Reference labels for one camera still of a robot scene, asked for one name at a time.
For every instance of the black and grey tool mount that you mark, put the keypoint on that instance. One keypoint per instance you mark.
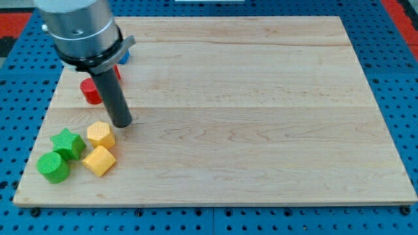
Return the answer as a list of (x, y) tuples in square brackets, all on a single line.
[(101, 62)]

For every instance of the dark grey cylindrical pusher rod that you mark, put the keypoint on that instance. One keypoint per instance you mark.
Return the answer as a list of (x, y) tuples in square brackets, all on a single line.
[(109, 89)]

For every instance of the red cylinder block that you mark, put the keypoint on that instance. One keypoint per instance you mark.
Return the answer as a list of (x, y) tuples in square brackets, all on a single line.
[(90, 92)]

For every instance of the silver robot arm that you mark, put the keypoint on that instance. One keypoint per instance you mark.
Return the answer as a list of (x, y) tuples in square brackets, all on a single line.
[(86, 37)]

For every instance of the red block behind rod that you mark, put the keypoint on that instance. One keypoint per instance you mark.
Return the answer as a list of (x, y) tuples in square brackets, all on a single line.
[(117, 72)]

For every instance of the blue block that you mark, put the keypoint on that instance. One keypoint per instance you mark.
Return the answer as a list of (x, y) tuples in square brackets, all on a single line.
[(124, 59)]

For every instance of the yellow hexagon block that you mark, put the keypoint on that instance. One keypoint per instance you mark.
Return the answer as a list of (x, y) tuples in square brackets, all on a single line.
[(101, 134)]

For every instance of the green star block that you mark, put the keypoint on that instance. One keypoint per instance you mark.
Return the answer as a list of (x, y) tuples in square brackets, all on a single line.
[(68, 144)]

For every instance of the yellow square block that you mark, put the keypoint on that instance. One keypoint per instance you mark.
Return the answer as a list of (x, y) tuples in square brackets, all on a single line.
[(99, 161)]

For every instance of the green cylinder block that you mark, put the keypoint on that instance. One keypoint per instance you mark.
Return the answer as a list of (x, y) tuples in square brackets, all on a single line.
[(53, 167)]

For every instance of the light wooden board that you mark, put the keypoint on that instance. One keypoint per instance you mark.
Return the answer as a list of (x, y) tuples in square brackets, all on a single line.
[(230, 111)]

